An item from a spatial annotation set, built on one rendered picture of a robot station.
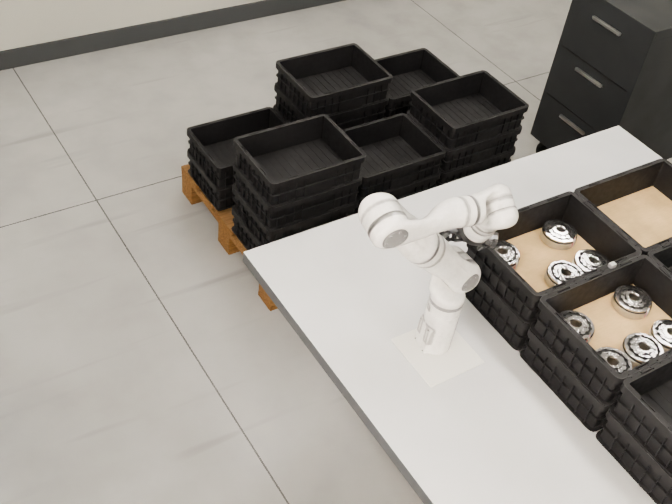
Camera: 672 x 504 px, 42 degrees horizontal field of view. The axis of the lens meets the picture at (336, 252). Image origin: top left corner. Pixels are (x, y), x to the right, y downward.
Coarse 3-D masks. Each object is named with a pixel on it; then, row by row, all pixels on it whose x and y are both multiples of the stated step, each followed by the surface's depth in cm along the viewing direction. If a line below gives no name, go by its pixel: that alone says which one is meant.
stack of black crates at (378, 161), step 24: (384, 120) 354; (408, 120) 356; (360, 144) 355; (384, 144) 359; (408, 144) 361; (432, 144) 347; (384, 168) 347; (408, 168) 335; (432, 168) 345; (360, 192) 332; (384, 192) 336; (408, 192) 347
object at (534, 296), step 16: (528, 208) 250; (592, 208) 253; (608, 224) 248; (624, 240) 244; (496, 256) 233; (624, 256) 239; (512, 272) 229; (592, 272) 232; (528, 288) 225; (560, 288) 227
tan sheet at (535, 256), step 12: (540, 228) 259; (516, 240) 254; (528, 240) 255; (540, 240) 255; (576, 240) 257; (528, 252) 251; (540, 252) 251; (552, 252) 252; (564, 252) 252; (576, 252) 253; (528, 264) 247; (540, 264) 248; (528, 276) 243; (540, 276) 244; (540, 288) 240
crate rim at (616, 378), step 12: (624, 264) 237; (600, 276) 232; (564, 288) 227; (540, 300) 223; (552, 312) 220; (564, 324) 217; (576, 336) 215; (588, 348) 212; (600, 360) 210; (648, 360) 211; (660, 360) 212; (612, 372) 207; (624, 372) 208; (636, 372) 208
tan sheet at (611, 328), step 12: (600, 300) 239; (588, 312) 235; (600, 312) 236; (612, 312) 236; (660, 312) 238; (600, 324) 233; (612, 324) 233; (624, 324) 234; (636, 324) 234; (648, 324) 235; (600, 336) 229; (612, 336) 230; (624, 336) 230
